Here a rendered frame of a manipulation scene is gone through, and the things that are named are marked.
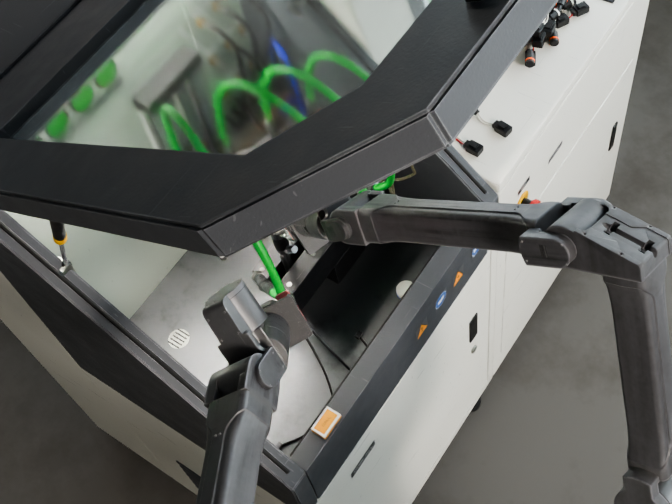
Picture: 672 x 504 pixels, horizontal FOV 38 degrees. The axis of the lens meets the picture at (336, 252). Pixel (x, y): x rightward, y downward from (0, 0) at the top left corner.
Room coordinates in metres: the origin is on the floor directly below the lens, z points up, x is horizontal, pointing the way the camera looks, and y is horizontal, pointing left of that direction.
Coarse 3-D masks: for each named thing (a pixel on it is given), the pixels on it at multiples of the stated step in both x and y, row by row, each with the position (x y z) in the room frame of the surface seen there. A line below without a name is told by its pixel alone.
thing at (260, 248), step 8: (256, 248) 0.80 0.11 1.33; (264, 248) 0.80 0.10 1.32; (264, 256) 0.79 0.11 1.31; (264, 264) 0.78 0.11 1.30; (272, 264) 0.78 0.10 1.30; (272, 272) 0.77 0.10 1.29; (272, 280) 0.77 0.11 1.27; (280, 280) 0.77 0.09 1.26; (280, 288) 0.77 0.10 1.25; (272, 296) 0.80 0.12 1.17
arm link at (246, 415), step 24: (240, 360) 0.53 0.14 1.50; (216, 384) 0.51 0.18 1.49; (240, 384) 0.49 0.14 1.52; (216, 408) 0.48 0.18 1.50; (240, 408) 0.46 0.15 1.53; (264, 408) 0.47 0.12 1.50; (216, 432) 0.44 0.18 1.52; (240, 432) 0.43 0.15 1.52; (264, 432) 0.44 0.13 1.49; (216, 456) 0.41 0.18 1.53; (240, 456) 0.40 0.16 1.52; (216, 480) 0.38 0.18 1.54; (240, 480) 0.38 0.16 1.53
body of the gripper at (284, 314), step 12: (288, 300) 0.65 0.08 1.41; (276, 312) 0.64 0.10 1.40; (288, 312) 0.64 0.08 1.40; (300, 312) 0.64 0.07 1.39; (264, 324) 0.61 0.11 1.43; (276, 324) 0.61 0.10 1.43; (288, 324) 0.63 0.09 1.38; (300, 324) 0.62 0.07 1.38; (288, 336) 0.60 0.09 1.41; (300, 336) 0.61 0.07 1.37
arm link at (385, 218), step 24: (336, 216) 0.80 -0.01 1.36; (360, 216) 0.77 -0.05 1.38; (384, 216) 0.75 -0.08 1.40; (408, 216) 0.73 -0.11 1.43; (432, 216) 0.70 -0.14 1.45; (456, 216) 0.68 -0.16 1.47; (480, 216) 0.66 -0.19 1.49; (504, 216) 0.64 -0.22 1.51; (528, 216) 0.62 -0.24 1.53; (552, 216) 0.61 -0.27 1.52; (360, 240) 0.76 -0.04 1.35; (384, 240) 0.73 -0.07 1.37; (408, 240) 0.71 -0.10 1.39; (432, 240) 0.69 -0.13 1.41; (456, 240) 0.66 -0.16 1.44; (480, 240) 0.64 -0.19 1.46; (504, 240) 0.62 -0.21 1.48; (528, 240) 0.58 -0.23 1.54; (552, 240) 0.56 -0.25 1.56; (528, 264) 0.56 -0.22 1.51; (552, 264) 0.54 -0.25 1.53
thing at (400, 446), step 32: (480, 288) 0.99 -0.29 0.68; (448, 320) 0.90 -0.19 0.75; (480, 320) 0.99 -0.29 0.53; (448, 352) 0.89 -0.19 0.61; (480, 352) 0.99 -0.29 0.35; (416, 384) 0.80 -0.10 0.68; (448, 384) 0.89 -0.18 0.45; (480, 384) 0.99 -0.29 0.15; (384, 416) 0.73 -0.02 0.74; (416, 416) 0.79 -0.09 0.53; (448, 416) 0.88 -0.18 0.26; (384, 448) 0.71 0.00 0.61; (416, 448) 0.78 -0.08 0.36; (352, 480) 0.64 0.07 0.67; (384, 480) 0.70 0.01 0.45; (416, 480) 0.77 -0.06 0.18
